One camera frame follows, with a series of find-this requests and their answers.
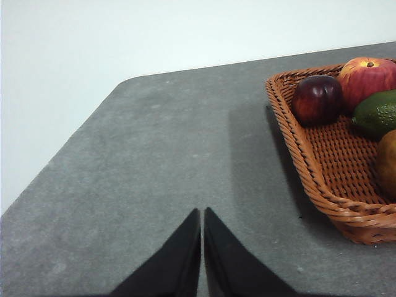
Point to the red round fruit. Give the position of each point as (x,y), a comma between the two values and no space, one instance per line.
(368,79)

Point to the dark purple round fruit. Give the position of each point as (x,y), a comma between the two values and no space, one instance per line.
(317,100)

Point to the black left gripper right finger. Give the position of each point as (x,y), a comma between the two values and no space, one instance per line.
(235,266)

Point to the green fruit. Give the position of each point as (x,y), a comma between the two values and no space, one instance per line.
(379,113)

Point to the yellow-brown kiwifruit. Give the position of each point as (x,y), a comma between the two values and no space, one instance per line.
(388,164)

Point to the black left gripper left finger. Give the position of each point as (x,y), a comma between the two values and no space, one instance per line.
(170,263)

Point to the brown wicker basket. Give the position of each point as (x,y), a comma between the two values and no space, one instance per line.
(340,161)

